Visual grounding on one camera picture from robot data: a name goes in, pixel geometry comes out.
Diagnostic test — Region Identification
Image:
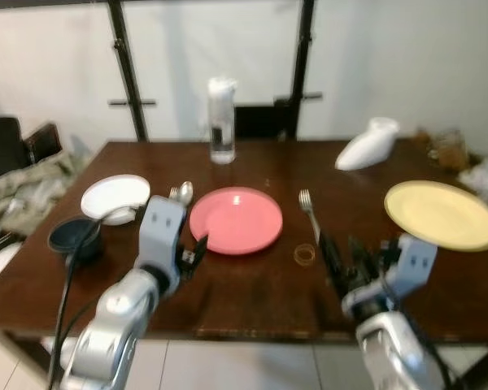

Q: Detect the white tissue pack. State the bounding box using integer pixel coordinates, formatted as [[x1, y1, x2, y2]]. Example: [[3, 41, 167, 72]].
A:
[[335, 117, 401, 172]]

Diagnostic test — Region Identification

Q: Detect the silver metal spoon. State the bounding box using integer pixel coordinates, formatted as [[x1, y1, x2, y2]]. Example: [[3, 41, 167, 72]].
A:
[[179, 180, 194, 206]]

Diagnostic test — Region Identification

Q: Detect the clear plastic water bottle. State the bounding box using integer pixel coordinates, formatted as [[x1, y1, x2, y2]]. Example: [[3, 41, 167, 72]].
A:
[[207, 77, 238, 166]]

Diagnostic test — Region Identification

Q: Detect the black suitcase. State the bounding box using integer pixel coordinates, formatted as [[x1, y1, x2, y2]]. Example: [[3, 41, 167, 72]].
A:
[[0, 116, 27, 184]]

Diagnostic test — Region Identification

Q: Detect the pink plate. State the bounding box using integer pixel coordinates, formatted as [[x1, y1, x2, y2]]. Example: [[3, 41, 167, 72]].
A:
[[189, 187, 284, 256]]

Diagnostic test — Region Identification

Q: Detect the white bowl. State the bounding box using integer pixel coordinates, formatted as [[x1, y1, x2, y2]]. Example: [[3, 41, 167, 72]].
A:
[[81, 174, 151, 226]]

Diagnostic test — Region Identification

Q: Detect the dark round cup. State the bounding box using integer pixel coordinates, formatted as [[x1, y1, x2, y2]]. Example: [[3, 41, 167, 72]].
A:
[[48, 216, 105, 262]]

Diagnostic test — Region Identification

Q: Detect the yellow plate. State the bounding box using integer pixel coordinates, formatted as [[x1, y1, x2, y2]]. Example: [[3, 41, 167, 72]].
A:
[[384, 180, 488, 252]]

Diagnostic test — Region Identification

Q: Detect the dark brown wooden table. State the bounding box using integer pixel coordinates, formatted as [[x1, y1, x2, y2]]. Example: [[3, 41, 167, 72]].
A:
[[0, 140, 488, 390]]

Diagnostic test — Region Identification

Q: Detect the crumpled clear plastic bag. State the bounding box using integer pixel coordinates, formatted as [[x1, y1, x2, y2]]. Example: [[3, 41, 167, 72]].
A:
[[460, 158, 488, 209]]

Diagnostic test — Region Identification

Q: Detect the black chair back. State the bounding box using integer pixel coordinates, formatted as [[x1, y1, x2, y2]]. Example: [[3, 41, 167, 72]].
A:
[[234, 102, 298, 141]]

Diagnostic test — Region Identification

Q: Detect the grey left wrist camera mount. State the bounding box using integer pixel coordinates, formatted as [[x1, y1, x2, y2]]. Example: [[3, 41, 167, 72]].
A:
[[137, 195, 188, 295]]

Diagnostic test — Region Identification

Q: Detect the black stand pole with crossbar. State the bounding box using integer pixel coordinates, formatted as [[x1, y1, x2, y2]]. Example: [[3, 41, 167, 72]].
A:
[[106, 0, 159, 143]]

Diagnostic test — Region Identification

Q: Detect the brown glass jar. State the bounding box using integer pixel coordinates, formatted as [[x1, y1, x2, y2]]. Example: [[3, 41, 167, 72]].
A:
[[427, 130, 473, 171]]

